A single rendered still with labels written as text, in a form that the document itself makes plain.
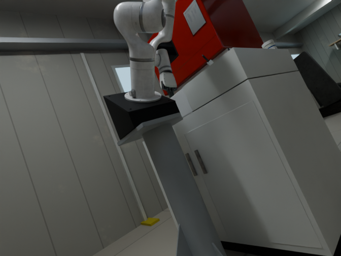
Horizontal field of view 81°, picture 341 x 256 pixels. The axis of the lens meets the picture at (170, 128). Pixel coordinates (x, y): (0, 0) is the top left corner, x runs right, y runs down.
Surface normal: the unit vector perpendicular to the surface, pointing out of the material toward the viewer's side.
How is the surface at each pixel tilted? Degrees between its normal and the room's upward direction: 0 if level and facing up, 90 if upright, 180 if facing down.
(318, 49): 90
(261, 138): 90
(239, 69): 90
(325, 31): 90
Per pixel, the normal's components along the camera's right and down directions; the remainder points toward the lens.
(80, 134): 0.53, -0.31
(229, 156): -0.74, 0.24
